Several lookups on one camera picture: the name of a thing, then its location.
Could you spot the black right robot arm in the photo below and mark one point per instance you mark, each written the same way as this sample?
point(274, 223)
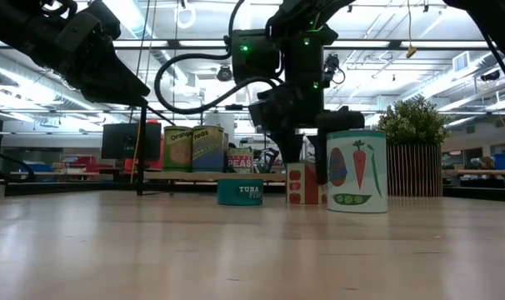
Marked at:
point(302, 54)

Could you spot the red boxes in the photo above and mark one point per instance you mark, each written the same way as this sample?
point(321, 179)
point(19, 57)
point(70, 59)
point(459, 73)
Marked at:
point(83, 161)

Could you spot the potted plant in ribbed pot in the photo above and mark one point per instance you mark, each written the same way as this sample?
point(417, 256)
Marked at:
point(415, 171)

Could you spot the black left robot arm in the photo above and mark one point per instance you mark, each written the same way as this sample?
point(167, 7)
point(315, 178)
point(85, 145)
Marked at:
point(19, 29)

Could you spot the wooden background table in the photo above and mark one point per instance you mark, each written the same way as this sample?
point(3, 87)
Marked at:
point(486, 172)

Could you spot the black ceiling spotlight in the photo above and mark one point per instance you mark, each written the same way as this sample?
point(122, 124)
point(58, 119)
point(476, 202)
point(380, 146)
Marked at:
point(332, 66)
point(490, 76)

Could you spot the black monitor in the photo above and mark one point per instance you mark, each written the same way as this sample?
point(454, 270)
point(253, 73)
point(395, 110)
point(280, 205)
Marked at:
point(123, 141)

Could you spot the tall green oranges can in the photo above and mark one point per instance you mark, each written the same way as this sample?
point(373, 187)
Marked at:
point(178, 150)

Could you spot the white vegetables can with carrot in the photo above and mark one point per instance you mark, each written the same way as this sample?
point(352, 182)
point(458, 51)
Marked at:
point(356, 175)

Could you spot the tall peas can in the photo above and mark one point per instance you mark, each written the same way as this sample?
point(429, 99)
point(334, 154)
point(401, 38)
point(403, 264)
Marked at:
point(207, 150)

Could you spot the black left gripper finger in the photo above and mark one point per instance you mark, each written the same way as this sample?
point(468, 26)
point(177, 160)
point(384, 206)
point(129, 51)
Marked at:
point(111, 83)

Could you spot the round black ceiling camera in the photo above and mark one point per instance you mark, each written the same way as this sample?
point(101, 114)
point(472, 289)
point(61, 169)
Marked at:
point(224, 73)

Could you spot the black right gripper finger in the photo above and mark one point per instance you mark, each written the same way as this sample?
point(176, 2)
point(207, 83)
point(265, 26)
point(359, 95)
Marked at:
point(292, 146)
point(321, 158)

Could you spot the small tomato can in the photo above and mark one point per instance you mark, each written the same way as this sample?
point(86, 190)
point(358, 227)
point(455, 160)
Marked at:
point(302, 183)

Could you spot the teal tuna can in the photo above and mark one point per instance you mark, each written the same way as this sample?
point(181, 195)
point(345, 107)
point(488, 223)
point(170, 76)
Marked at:
point(240, 192)

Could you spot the small green peas can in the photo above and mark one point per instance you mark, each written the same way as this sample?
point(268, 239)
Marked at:
point(240, 162)

